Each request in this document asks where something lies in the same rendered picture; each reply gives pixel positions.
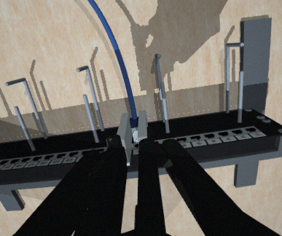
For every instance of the black patch panel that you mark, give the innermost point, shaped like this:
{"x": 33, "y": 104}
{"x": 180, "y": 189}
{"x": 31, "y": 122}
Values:
{"x": 218, "y": 139}

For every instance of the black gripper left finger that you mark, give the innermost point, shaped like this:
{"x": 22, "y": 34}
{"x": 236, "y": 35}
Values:
{"x": 75, "y": 199}

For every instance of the blue patch cord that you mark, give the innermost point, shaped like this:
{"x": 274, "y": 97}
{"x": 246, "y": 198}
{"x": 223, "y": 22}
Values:
{"x": 119, "y": 57}

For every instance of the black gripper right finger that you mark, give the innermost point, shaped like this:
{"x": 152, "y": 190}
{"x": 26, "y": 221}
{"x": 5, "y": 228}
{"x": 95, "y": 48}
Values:
{"x": 214, "y": 211}

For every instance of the grey cable plug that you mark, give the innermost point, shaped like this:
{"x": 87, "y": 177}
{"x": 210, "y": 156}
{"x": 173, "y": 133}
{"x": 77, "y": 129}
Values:
{"x": 134, "y": 127}

